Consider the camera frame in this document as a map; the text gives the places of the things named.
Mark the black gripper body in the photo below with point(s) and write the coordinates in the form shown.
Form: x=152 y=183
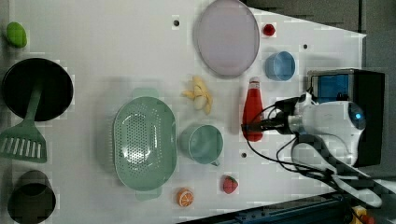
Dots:
x=280 y=121

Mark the small red strawberry toy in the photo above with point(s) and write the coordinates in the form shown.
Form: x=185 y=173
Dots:
x=269 y=29

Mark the black round pan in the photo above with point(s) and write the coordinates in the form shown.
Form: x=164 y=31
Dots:
x=57 y=88

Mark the red ketchup bottle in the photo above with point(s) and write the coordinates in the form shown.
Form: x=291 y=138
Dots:
x=252 y=109

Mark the green lime toy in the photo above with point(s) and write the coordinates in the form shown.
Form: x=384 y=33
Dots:
x=16 y=35

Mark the green slotted spatula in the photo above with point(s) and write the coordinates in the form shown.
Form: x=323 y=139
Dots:
x=24 y=142

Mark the large pink plate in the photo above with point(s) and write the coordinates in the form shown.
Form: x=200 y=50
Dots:
x=227 y=37

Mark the black toaster oven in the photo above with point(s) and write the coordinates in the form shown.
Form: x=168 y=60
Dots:
x=366 y=89

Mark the black cylinder cup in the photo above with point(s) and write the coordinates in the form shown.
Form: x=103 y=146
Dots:
x=33 y=200

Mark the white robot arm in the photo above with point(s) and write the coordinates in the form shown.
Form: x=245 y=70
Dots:
x=325 y=144

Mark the yellow red toy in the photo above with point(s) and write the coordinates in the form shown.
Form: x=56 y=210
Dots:
x=360 y=216

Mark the orange slice toy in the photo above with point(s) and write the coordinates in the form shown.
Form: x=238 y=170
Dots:
x=185 y=197

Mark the green metal cup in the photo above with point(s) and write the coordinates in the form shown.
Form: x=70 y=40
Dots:
x=202 y=143

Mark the blue plastic bowl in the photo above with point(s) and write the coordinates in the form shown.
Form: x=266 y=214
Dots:
x=280 y=66

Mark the green plastic strainer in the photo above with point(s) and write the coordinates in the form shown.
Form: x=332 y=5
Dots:
x=145 y=144

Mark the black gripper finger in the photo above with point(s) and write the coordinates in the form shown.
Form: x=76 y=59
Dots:
x=253 y=127

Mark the dark blue bin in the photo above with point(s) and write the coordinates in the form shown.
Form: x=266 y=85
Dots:
x=323 y=209

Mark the peeled toy banana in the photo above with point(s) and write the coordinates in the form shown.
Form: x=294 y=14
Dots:
x=202 y=98

